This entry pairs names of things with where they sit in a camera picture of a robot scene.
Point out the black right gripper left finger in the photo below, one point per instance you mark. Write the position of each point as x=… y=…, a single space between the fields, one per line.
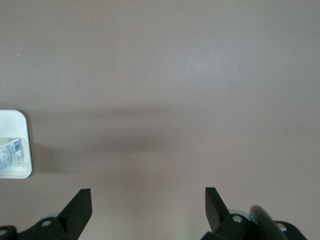
x=72 y=217

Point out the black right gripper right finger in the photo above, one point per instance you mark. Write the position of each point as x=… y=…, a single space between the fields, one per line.
x=217 y=215

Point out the blue Pascal milk carton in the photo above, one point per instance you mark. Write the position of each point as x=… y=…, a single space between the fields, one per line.
x=8 y=155

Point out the white tray with Rabbit print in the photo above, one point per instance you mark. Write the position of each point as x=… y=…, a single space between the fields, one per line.
x=15 y=125

